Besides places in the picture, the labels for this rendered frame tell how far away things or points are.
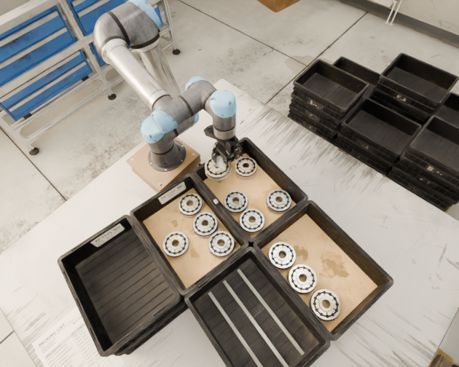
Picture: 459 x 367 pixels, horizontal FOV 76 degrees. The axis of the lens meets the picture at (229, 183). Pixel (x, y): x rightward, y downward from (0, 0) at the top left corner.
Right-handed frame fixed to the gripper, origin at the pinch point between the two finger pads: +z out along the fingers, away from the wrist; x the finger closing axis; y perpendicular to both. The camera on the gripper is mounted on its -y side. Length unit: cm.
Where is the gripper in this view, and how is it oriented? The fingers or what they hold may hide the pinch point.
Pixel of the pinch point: (224, 162)
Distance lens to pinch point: 116.6
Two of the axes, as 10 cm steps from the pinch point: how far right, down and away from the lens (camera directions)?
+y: 6.1, 6.8, -4.2
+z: 0.3, 5.1, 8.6
